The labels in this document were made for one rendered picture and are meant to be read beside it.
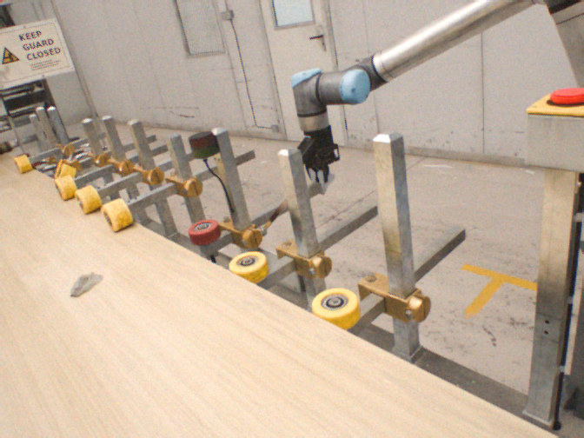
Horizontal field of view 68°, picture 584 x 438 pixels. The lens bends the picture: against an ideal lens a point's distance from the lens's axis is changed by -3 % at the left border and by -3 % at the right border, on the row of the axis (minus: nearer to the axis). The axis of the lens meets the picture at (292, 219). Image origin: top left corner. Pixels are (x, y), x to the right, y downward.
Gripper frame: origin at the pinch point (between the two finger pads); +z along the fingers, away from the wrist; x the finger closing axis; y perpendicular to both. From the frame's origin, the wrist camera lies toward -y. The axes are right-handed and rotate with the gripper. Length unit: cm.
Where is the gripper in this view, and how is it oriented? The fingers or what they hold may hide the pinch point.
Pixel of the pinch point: (321, 191)
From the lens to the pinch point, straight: 141.3
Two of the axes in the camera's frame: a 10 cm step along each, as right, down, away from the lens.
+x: -6.6, -2.1, 7.2
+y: 7.2, -4.2, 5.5
